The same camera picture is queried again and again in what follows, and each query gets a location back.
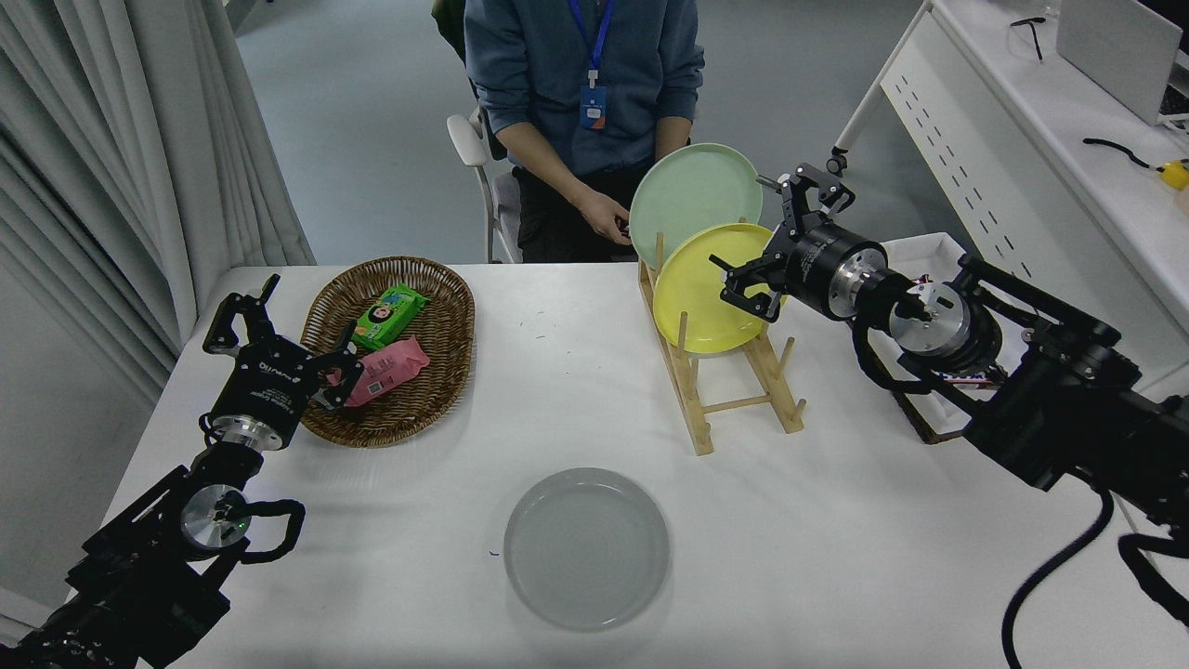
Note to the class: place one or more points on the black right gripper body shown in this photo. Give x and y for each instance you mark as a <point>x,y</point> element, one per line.
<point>810,265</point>

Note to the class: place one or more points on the yellow plate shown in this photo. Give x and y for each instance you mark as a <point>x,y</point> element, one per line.
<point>687,307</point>

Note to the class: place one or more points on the white chair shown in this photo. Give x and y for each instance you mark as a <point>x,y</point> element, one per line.
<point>464,139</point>

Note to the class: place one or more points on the green snack packet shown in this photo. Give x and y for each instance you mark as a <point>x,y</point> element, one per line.
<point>390,314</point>

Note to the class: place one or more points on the person's right hand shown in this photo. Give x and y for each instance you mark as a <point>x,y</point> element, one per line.
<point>604,218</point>

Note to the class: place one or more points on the brown bar with Chinese print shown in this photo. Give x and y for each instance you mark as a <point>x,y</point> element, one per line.
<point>966,376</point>

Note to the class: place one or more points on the pale green plate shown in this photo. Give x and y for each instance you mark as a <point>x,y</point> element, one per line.
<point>692,190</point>

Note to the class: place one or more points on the brown wicker basket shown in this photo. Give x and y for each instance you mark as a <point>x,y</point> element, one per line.
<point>446,353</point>

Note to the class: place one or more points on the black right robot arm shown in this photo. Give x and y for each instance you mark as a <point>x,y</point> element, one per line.
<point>1068,409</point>

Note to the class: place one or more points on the silver laptop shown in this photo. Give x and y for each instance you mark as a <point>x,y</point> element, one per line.
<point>1115,51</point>

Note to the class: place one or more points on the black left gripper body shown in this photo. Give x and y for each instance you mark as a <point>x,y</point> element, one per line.
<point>268,386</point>

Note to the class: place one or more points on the pale grey curtain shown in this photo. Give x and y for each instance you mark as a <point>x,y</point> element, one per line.
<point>111,167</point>

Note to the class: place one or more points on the person's left forearm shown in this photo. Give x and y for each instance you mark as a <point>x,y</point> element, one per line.
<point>673,135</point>

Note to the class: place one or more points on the white desk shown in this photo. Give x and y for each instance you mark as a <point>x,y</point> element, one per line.
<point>1022,93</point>

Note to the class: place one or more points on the white lined tray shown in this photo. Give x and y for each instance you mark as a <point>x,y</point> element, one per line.
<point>938,251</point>

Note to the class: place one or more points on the black glasses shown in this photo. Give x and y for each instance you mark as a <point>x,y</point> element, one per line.
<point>1034,37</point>

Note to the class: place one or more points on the small yellow object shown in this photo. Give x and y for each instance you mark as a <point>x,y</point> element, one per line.
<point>1176,174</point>

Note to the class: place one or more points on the wooden plate rack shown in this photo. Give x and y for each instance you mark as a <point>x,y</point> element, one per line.
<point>734,404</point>

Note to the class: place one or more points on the grey plate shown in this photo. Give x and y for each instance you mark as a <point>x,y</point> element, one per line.
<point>585,548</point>

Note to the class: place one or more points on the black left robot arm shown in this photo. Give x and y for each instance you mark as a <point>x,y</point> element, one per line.
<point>139,576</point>

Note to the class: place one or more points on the person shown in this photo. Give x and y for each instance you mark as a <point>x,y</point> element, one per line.
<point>548,74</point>

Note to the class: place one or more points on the pink snack packet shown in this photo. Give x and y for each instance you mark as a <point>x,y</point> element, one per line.
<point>399,362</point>

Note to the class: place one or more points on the person's right forearm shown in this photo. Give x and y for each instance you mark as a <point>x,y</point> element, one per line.
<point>548,158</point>

